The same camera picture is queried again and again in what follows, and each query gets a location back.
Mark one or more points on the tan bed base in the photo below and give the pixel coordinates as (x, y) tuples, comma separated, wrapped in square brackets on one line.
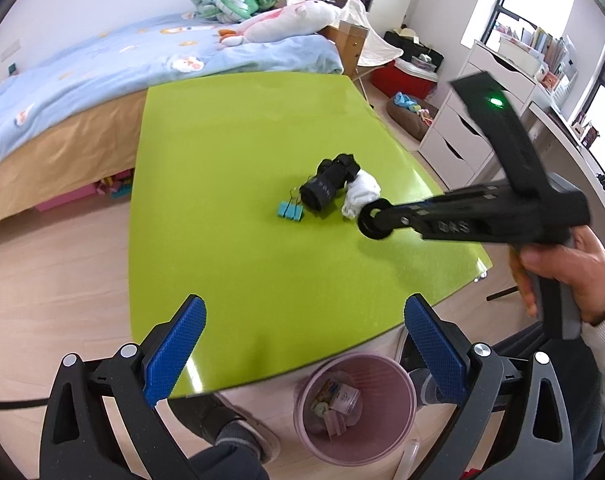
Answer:
[(57, 160)]

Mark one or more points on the row of books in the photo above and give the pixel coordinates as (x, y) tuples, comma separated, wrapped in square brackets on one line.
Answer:
[(537, 45)]

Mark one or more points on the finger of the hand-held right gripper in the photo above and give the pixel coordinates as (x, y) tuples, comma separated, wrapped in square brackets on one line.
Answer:
[(402, 221), (432, 201)]

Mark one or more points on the white desk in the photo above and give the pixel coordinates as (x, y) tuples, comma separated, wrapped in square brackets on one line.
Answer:
[(572, 155)]

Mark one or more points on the person's right hand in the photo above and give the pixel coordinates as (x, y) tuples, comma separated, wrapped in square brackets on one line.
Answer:
[(590, 270)]

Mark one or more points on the brown pet bed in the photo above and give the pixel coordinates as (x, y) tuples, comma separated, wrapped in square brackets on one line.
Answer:
[(410, 117)]

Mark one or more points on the green plush toy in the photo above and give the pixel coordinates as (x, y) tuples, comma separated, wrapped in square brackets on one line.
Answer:
[(232, 2)]

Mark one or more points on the wooden bed post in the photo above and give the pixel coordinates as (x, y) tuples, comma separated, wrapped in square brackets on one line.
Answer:
[(350, 42)]

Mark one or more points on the white folding chair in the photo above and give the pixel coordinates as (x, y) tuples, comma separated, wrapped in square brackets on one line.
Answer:
[(377, 47)]

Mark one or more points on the white crumpled sock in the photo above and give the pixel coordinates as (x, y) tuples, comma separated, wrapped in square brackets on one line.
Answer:
[(365, 190)]

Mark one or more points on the pink plastic waste bin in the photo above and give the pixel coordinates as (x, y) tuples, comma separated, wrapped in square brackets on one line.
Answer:
[(392, 425)]

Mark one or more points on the black rolled sock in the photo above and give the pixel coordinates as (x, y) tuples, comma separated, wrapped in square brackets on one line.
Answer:
[(327, 185)]

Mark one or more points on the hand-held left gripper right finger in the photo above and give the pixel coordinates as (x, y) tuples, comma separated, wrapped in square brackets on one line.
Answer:
[(435, 350)]

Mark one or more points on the red cooler box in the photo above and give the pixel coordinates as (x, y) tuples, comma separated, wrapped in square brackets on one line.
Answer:
[(400, 80)]

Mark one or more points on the black metal leg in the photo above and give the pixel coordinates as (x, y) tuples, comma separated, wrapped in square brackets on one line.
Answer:
[(501, 294)]

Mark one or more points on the white and pink plush toy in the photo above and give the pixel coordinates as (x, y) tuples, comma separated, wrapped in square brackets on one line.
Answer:
[(282, 22)]

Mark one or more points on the black bag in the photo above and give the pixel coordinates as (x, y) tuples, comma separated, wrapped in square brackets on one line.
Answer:
[(407, 45)]

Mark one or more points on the colourful toy blocks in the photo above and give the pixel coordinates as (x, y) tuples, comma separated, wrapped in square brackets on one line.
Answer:
[(116, 186)]

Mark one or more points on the white drawer cabinet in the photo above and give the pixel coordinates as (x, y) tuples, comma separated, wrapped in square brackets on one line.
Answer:
[(457, 145)]

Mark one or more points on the bed with blue cover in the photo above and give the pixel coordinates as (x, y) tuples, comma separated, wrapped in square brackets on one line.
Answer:
[(107, 65)]

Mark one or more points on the blue binder clip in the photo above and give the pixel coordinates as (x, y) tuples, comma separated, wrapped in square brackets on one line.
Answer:
[(284, 208), (296, 212)]

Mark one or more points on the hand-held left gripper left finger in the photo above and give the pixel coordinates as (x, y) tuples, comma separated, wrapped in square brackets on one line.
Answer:
[(175, 350)]

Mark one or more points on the person's left shoe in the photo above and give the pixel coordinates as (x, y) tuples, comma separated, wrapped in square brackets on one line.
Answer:
[(222, 420)]

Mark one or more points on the pink box under bed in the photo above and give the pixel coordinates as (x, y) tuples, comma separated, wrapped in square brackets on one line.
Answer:
[(65, 199)]

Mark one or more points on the person's shoe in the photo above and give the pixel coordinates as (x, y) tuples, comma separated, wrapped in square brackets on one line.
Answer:
[(410, 360), (222, 420)]

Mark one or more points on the person's right shoe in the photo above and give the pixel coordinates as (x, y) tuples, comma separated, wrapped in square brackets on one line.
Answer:
[(410, 360)]

